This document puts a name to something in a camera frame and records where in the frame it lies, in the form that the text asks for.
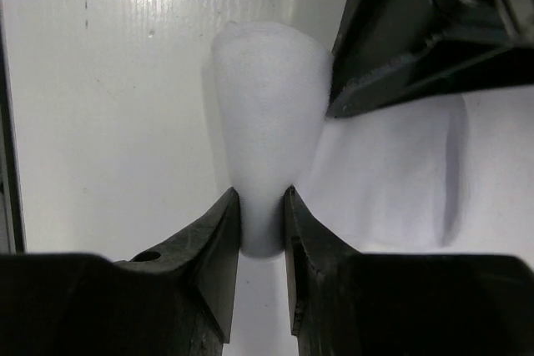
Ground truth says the white sock black cuff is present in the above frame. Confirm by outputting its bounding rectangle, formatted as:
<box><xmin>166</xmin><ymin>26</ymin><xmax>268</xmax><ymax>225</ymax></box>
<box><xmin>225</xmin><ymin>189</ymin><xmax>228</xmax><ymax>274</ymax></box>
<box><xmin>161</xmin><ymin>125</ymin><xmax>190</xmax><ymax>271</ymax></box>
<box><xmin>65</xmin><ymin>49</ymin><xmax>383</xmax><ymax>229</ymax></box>
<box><xmin>209</xmin><ymin>22</ymin><xmax>533</xmax><ymax>355</ymax></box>

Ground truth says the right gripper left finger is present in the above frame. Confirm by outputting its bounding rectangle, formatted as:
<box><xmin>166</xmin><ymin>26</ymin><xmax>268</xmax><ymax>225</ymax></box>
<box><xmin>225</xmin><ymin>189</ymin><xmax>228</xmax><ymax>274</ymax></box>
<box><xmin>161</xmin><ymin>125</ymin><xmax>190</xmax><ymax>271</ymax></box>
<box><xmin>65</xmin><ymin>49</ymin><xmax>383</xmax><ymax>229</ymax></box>
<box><xmin>1</xmin><ymin>189</ymin><xmax>240</xmax><ymax>355</ymax></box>

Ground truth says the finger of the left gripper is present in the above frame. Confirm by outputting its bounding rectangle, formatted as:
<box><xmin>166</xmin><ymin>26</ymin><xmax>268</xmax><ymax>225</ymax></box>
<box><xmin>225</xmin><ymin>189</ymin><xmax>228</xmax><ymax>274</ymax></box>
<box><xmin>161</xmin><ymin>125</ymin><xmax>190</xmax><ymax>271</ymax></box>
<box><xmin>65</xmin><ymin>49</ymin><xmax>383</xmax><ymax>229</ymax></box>
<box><xmin>327</xmin><ymin>0</ymin><xmax>533</xmax><ymax>118</ymax></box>

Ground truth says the aluminium frame rail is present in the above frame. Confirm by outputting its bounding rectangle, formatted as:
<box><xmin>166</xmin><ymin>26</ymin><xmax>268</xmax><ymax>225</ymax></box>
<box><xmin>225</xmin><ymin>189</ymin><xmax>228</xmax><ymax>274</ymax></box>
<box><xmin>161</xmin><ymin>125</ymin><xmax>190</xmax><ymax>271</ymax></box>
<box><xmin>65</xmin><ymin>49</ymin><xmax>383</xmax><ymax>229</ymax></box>
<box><xmin>1</xmin><ymin>5</ymin><xmax>26</xmax><ymax>254</ymax></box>

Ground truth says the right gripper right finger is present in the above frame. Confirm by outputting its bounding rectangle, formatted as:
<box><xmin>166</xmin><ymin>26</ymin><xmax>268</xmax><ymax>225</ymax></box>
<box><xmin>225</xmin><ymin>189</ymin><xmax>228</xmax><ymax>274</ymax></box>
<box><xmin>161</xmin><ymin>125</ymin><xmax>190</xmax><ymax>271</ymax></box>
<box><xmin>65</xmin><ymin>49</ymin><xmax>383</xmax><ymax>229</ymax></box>
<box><xmin>284</xmin><ymin>188</ymin><xmax>533</xmax><ymax>355</ymax></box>

